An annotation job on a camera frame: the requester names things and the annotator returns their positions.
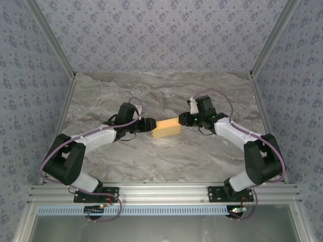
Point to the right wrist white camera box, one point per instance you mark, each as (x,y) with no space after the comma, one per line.
(193,107)

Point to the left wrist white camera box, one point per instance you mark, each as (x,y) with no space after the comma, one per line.
(139,111)

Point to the aluminium table side rail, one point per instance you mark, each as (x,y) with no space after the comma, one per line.
(261,100)
(60,121)

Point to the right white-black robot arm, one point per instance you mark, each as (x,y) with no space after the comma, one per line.
(257,161)

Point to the aluminium frame post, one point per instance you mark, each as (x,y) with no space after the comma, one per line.
(51,37)
(273,37)

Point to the yellow paper box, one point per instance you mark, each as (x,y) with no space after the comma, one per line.
(166,127)

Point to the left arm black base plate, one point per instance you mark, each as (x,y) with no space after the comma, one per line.
(113,191)

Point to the wide aluminium mounting rail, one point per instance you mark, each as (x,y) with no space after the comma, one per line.
(164,192)

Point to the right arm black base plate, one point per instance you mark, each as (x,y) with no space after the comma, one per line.
(214,194)

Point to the small black circuit board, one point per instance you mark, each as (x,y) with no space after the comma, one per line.
(237,209)
(94,209)

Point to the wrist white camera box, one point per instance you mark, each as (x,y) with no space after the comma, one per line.
(139,111)
(193,107)

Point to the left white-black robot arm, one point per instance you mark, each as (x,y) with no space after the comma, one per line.
(68,161)

